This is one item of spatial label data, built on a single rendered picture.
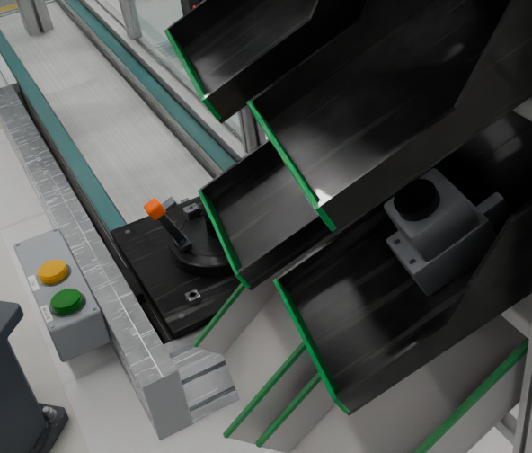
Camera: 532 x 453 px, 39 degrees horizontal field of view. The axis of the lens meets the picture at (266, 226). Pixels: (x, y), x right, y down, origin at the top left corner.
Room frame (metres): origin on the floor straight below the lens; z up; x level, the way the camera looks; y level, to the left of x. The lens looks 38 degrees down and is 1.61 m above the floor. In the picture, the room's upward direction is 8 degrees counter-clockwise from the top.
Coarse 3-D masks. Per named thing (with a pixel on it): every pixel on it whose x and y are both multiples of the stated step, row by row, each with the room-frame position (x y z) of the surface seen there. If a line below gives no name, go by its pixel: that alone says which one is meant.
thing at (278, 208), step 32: (256, 160) 0.59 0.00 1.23; (224, 192) 0.59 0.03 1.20; (256, 192) 0.57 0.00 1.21; (288, 192) 0.54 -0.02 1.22; (224, 224) 0.55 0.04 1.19; (256, 224) 0.53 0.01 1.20; (288, 224) 0.51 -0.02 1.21; (320, 224) 0.47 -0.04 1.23; (256, 256) 0.49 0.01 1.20; (288, 256) 0.47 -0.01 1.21
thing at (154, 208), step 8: (152, 200) 0.77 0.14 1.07; (168, 200) 0.78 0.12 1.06; (144, 208) 0.77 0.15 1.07; (152, 208) 0.76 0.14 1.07; (160, 208) 0.76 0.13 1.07; (168, 208) 0.77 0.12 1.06; (152, 216) 0.76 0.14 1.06; (160, 216) 0.76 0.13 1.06; (168, 224) 0.77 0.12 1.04; (168, 232) 0.77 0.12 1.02; (176, 232) 0.77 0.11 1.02; (176, 240) 0.77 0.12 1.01; (184, 240) 0.77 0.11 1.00
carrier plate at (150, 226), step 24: (168, 216) 0.88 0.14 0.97; (120, 240) 0.83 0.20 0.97; (144, 240) 0.83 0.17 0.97; (144, 264) 0.77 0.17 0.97; (168, 264) 0.77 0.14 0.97; (144, 288) 0.73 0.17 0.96; (168, 288) 0.72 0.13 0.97; (192, 288) 0.71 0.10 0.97; (216, 288) 0.71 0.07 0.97; (168, 312) 0.68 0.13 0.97; (192, 312) 0.67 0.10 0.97; (216, 312) 0.66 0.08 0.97
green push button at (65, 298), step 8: (56, 296) 0.74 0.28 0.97; (64, 296) 0.73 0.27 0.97; (72, 296) 0.73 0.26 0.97; (80, 296) 0.73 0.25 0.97; (56, 304) 0.72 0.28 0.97; (64, 304) 0.72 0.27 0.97; (72, 304) 0.72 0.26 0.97; (80, 304) 0.72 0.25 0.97; (56, 312) 0.71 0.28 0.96; (64, 312) 0.71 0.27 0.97; (72, 312) 0.71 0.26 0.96
